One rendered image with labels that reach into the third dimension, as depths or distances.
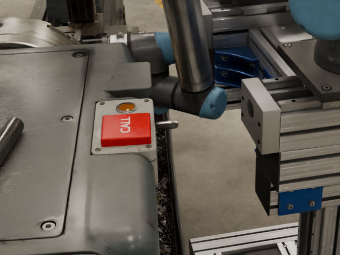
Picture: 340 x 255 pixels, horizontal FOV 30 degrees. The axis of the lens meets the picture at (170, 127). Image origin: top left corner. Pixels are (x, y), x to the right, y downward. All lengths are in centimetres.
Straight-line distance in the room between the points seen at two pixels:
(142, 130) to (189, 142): 240
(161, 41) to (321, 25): 53
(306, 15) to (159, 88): 56
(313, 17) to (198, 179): 197
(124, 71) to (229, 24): 66
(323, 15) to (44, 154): 46
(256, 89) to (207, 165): 181
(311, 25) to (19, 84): 44
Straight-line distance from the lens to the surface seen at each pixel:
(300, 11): 99
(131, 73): 93
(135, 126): 77
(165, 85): 145
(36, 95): 90
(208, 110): 139
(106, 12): 242
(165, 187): 191
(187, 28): 129
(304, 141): 117
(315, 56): 118
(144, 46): 143
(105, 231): 63
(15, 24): 123
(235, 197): 277
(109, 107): 84
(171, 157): 194
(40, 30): 122
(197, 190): 281
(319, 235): 169
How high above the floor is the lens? 165
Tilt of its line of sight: 30 degrees down
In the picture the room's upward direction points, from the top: 3 degrees counter-clockwise
